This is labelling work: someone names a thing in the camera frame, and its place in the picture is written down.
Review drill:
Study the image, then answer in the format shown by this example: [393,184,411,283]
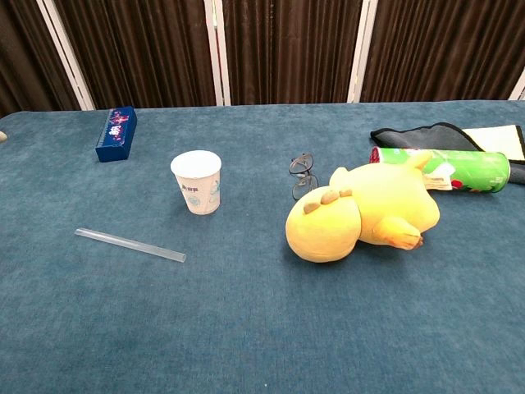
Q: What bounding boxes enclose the grey and white cloth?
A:
[370,121,525,186]

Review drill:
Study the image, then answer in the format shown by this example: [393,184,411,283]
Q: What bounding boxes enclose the dark-framed eyeglasses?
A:
[289,153,320,201]

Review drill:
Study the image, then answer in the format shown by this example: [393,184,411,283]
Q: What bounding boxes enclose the blue rectangular box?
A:
[94,106,138,163]

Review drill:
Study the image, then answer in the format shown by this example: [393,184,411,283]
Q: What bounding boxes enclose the transparent plastic straw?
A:
[74,227,188,263]

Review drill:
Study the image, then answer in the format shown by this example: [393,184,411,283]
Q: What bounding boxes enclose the white paper cup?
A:
[170,149,223,216]

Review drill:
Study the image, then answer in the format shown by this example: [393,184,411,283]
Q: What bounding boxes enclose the yellow plush duck toy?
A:
[285,150,441,264]

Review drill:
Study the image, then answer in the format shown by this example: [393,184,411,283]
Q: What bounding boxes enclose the green chips can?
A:
[369,146,511,195]

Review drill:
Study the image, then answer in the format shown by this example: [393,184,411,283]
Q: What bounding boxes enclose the brown folding screen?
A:
[0,0,525,119]

